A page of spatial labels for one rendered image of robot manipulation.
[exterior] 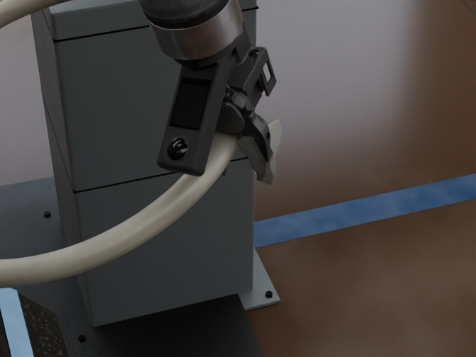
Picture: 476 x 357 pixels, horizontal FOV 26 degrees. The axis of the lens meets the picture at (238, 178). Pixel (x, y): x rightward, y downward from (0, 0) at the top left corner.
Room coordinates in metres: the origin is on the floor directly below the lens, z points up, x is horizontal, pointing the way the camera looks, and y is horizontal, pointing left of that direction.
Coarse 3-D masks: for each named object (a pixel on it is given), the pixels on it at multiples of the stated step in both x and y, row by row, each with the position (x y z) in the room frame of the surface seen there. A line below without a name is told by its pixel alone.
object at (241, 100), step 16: (240, 32) 0.92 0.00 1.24; (240, 48) 0.92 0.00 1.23; (256, 48) 0.93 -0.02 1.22; (192, 64) 0.86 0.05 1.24; (208, 64) 0.86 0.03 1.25; (224, 64) 0.89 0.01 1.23; (240, 64) 0.91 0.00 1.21; (256, 64) 0.91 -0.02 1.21; (240, 80) 0.89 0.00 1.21; (256, 80) 0.90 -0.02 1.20; (272, 80) 0.93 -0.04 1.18; (224, 96) 0.87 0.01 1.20; (240, 96) 0.88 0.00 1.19; (256, 96) 0.92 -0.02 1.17; (224, 112) 0.87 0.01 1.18; (224, 128) 0.88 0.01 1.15; (240, 128) 0.87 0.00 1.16
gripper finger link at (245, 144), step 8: (272, 128) 0.91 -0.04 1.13; (280, 128) 0.92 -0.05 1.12; (240, 136) 0.89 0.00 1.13; (248, 136) 0.87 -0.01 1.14; (272, 136) 0.91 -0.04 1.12; (280, 136) 0.92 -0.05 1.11; (240, 144) 0.88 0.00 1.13; (248, 144) 0.88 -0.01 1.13; (256, 144) 0.87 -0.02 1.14; (272, 144) 0.90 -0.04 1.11; (248, 152) 0.88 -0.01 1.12; (256, 152) 0.87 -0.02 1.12; (256, 160) 0.88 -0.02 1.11; (264, 160) 0.87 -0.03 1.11; (272, 160) 0.88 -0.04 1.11; (256, 168) 0.88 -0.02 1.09; (264, 168) 0.88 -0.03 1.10; (272, 168) 0.88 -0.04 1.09; (264, 176) 0.88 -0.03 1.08; (272, 176) 0.89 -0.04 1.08
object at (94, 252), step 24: (24, 0) 1.20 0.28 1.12; (48, 0) 1.20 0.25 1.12; (0, 24) 1.19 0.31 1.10; (216, 144) 0.87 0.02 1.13; (216, 168) 0.85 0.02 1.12; (168, 192) 0.82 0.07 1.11; (192, 192) 0.82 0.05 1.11; (144, 216) 0.79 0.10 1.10; (168, 216) 0.80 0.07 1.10; (96, 240) 0.78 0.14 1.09; (120, 240) 0.77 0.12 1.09; (144, 240) 0.78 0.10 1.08; (0, 264) 0.77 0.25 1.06; (24, 264) 0.76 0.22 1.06; (48, 264) 0.76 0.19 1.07; (72, 264) 0.76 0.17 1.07; (96, 264) 0.76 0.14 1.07
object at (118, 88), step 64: (128, 0) 1.69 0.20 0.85; (64, 64) 1.64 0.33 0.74; (128, 64) 1.68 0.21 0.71; (64, 128) 1.64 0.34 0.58; (128, 128) 1.67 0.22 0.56; (64, 192) 1.81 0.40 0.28; (128, 192) 1.67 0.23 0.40; (128, 256) 1.67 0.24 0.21; (192, 256) 1.71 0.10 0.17; (256, 256) 1.88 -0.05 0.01
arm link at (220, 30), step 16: (224, 16) 0.85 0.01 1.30; (240, 16) 0.88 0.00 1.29; (160, 32) 0.85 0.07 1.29; (176, 32) 0.84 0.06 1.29; (192, 32) 0.84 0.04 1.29; (208, 32) 0.84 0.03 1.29; (224, 32) 0.85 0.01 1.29; (160, 48) 0.87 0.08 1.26; (176, 48) 0.85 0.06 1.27; (192, 48) 0.84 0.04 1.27; (208, 48) 0.84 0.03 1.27; (224, 48) 0.85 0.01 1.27
